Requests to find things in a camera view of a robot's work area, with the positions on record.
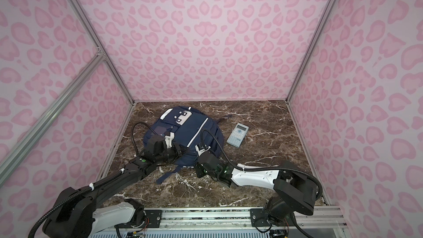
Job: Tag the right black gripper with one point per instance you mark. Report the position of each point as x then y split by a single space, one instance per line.
198 169

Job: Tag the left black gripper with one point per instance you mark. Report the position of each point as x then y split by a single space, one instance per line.
177 148

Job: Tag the navy blue student backpack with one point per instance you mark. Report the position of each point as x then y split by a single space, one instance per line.
189 127

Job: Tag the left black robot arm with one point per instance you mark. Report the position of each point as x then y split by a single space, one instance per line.
79 213

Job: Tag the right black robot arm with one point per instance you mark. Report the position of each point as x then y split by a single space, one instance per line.
296 190

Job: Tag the light blue scientific calculator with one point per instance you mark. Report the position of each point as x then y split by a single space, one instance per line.
237 135

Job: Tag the left diagonal aluminium strut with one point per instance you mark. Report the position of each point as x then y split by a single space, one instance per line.
21 150

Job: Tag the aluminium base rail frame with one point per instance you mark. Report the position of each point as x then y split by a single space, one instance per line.
231 222

